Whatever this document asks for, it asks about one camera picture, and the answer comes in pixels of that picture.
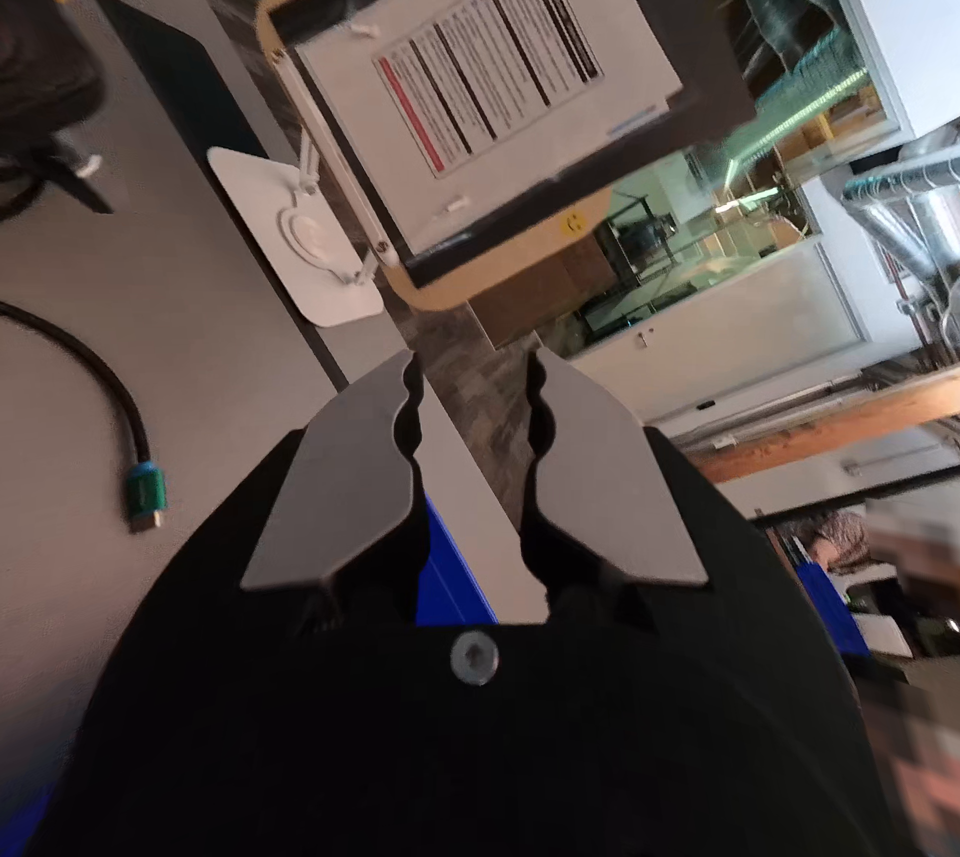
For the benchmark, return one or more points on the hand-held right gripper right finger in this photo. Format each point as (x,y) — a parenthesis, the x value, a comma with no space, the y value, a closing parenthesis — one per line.
(615,497)

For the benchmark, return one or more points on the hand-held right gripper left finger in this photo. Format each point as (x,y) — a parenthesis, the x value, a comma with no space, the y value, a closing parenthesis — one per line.
(330,497)

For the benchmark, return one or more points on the blue plastic bin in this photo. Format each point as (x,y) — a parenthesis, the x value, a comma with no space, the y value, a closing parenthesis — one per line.
(450,572)

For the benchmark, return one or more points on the brown cardboard box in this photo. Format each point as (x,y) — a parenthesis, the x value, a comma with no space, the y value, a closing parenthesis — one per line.
(540,302)

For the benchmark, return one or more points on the wooden beam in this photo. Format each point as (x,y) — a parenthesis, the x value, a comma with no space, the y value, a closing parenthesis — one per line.
(825,429)

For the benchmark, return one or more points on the white door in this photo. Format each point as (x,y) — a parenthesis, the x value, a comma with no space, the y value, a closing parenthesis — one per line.
(750,317)

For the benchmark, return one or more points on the white monitor stand base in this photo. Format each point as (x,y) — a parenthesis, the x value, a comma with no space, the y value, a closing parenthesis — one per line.
(255,197)

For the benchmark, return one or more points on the blue storage bin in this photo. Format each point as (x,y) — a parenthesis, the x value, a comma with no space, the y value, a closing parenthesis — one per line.
(825,609)

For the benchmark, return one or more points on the tan rounded board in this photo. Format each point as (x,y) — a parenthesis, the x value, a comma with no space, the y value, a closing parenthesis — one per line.
(465,283)

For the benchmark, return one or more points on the white instruction sheet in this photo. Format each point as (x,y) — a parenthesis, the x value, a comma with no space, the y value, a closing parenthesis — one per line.
(525,144)

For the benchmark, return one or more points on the silver ventilation duct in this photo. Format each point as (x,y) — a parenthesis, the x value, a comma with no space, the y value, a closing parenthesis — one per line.
(900,219)

